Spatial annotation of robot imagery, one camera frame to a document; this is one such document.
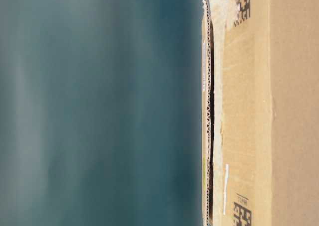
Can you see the brown cardboard box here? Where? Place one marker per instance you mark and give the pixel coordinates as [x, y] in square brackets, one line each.
[260, 112]

